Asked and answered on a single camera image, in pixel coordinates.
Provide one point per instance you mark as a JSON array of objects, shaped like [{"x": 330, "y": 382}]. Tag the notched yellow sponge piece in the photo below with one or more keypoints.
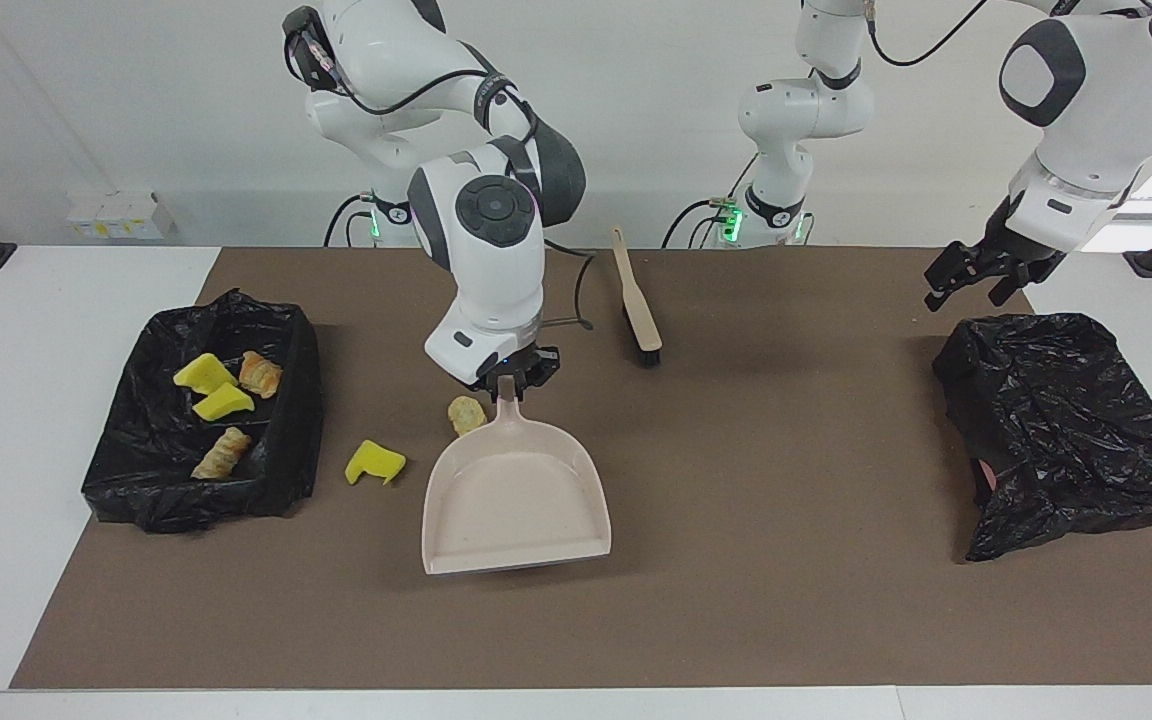
[{"x": 373, "y": 463}]

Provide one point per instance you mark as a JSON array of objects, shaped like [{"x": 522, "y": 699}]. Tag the yellow sponge block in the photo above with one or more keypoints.
[{"x": 204, "y": 373}]

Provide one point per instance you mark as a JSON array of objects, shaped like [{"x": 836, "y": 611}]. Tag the pale crumpled food piece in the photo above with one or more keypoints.
[{"x": 463, "y": 413}]

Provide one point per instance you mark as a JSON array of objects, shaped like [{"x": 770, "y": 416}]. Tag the white wall socket box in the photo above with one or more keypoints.
[{"x": 121, "y": 215}]

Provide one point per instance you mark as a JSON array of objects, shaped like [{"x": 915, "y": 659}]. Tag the brown table mat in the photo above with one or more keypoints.
[{"x": 736, "y": 600}]

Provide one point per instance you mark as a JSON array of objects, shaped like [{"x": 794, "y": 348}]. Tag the crumpled black trash bag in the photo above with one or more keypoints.
[{"x": 1066, "y": 430}]

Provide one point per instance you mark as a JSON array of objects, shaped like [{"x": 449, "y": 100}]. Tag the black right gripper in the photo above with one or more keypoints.
[{"x": 506, "y": 362}]

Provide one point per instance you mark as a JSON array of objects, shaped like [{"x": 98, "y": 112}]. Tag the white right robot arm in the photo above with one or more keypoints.
[{"x": 491, "y": 280}]

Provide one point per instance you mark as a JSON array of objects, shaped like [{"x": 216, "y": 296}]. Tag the beige hand brush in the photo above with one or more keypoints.
[{"x": 636, "y": 310}]

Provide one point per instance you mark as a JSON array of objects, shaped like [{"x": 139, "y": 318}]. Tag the beige plastic dustpan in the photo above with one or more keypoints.
[{"x": 516, "y": 500}]

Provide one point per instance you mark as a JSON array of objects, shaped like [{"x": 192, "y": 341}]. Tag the pale flaky pastry piece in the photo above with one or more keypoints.
[{"x": 221, "y": 453}]

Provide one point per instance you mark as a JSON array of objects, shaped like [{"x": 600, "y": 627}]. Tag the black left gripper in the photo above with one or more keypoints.
[{"x": 1021, "y": 250}]

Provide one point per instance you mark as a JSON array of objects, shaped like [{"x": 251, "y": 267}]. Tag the yellow sponge wedge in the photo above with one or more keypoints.
[{"x": 223, "y": 403}]

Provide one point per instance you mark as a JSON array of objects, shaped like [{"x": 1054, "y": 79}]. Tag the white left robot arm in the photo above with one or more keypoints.
[{"x": 1106, "y": 110}]

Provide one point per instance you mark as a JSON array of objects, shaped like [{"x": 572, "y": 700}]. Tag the pink plastic bin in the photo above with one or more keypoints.
[{"x": 984, "y": 480}]

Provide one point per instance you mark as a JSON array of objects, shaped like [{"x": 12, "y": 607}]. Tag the open black bag-lined bin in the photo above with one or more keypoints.
[{"x": 136, "y": 440}]

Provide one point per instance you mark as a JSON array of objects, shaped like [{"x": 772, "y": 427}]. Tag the orange striped croissant piece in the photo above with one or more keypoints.
[{"x": 260, "y": 375}]

